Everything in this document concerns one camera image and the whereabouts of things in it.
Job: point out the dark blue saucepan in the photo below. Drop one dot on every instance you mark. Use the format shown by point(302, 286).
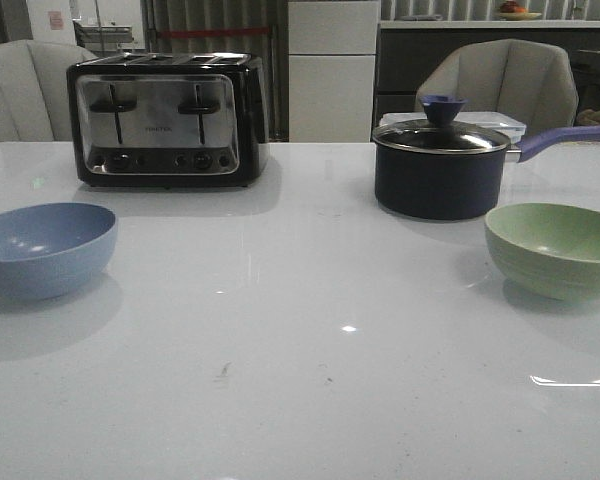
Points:
point(456, 186)

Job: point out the beige armchair left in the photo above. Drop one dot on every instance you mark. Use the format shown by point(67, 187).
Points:
point(34, 104)

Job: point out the beige armchair right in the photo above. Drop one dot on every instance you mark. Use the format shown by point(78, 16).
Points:
point(527, 81)

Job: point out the glass pot lid blue knob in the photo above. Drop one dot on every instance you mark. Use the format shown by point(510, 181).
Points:
point(439, 132)

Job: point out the beige armchair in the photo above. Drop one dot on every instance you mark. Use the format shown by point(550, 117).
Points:
point(527, 81)
point(34, 104)

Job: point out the blue bowl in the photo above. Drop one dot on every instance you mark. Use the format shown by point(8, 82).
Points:
point(49, 250)

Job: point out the white cabinet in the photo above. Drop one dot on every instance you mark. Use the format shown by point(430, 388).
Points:
point(331, 60)

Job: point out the fruit plate on counter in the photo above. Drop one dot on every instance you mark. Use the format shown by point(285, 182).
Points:
point(513, 11)

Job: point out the clear plastic storage container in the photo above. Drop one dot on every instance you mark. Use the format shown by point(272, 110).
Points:
point(514, 129)

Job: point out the green bowl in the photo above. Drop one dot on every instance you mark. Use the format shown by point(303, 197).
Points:
point(549, 249)

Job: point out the black and chrome toaster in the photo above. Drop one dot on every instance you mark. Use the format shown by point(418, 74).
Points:
point(169, 120)

